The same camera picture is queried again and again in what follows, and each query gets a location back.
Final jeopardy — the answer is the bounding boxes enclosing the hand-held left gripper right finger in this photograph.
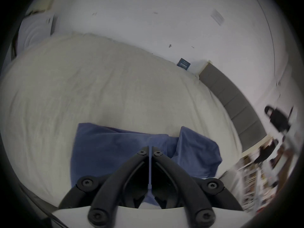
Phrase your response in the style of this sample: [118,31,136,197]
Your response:
[152,146,243,228]

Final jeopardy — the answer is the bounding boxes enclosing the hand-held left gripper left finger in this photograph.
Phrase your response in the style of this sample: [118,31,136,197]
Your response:
[58,146,150,227]

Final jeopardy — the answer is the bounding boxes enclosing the dark blue shirt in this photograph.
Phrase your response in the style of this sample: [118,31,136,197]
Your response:
[70,123,223,205]

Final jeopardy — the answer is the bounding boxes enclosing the grey padded headboard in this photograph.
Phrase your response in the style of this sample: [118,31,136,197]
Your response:
[199,63,267,153]

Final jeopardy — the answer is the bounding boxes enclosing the bed with beige sheet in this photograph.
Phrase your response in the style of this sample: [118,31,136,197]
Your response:
[0,32,243,208]

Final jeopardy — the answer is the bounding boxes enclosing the small dark blue card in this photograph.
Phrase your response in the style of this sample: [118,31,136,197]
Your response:
[177,58,192,71]

